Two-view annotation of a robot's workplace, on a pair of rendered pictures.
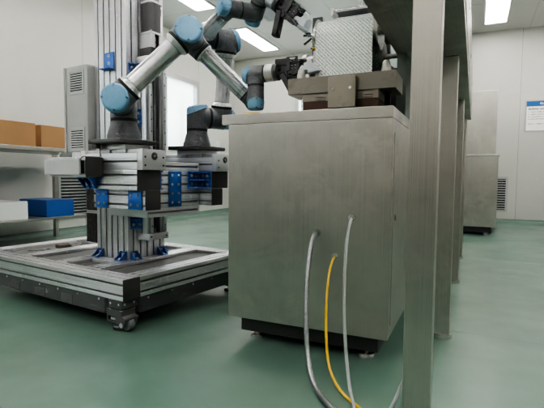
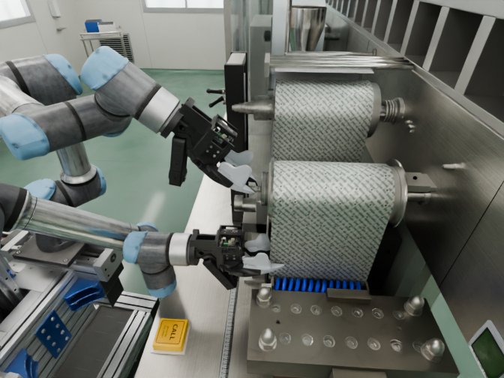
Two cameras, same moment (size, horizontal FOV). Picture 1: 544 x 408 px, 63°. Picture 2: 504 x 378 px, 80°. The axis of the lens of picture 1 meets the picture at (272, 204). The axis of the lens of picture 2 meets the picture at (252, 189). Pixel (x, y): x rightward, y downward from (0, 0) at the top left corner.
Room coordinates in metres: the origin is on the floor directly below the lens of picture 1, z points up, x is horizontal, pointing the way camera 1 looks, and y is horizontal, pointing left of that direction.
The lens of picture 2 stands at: (1.44, 0.03, 1.64)
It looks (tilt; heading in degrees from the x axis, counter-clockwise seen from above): 36 degrees down; 339
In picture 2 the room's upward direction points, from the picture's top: straight up
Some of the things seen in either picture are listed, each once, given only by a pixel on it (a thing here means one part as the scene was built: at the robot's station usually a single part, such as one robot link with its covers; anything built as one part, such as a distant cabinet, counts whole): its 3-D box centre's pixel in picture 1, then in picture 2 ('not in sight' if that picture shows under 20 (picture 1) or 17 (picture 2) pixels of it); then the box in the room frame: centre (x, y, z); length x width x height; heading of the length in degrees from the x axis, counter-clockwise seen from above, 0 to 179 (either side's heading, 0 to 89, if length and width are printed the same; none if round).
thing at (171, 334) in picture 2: not in sight; (171, 334); (1.87, 0.08, 0.91); 0.07 x 0.07 x 0.02; 65
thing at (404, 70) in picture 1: (428, 119); (335, 109); (2.75, -0.96, 1.02); 2.24 x 0.04 x 0.24; 155
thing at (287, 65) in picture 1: (288, 69); (217, 248); (1.91, -0.07, 1.12); 0.12 x 0.08 x 0.09; 65
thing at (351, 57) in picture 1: (342, 65); (321, 255); (1.81, -0.28, 1.11); 0.23 x 0.01 x 0.18; 65
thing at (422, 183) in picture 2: not in sight; (417, 181); (1.79, -0.47, 1.28); 0.06 x 0.05 x 0.02; 65
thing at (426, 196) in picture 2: not in sight; (409, 193); (1.80, -0.46, 1.25); 0.07 x 0.04 x 0.04; 65
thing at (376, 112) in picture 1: (372, 142); (277, 142); (2.76, -0.63, 0.88); 2.52 x 0.66 x 0.04; 155
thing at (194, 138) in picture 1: (197, 138); (55, 227); (2.46, 0.42, 0.87); 0.15 x 0.15 x 0.10
